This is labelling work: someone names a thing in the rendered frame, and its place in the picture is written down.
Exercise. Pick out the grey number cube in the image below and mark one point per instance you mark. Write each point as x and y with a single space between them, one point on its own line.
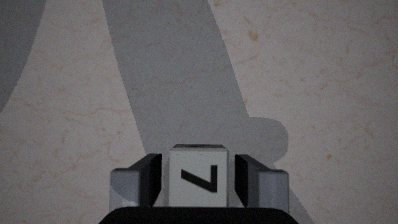
199 175

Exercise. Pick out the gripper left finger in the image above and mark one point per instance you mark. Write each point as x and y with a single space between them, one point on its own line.
136 186

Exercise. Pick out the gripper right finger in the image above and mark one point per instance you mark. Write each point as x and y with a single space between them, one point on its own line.
258 186

